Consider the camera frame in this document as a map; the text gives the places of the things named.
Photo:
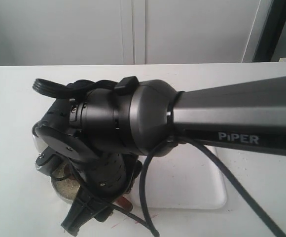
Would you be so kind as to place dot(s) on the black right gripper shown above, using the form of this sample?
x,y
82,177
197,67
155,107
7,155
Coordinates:
x,y
89,136

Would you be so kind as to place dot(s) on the brown wooden spoon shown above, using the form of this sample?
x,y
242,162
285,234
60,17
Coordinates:
x,y
124,203

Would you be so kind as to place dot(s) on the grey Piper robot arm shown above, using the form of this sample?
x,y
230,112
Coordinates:
x,y
249,116

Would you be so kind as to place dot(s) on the steel bowl of rice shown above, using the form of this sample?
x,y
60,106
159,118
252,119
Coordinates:
x,y
64,184

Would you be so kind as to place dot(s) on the white plastic tray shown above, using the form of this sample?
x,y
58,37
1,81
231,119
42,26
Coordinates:
x,y
184,179

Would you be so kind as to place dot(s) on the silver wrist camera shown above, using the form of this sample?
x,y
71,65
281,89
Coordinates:
x,y
48,161

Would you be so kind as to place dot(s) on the dark vertical post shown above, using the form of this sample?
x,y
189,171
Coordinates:
x,y
271,32

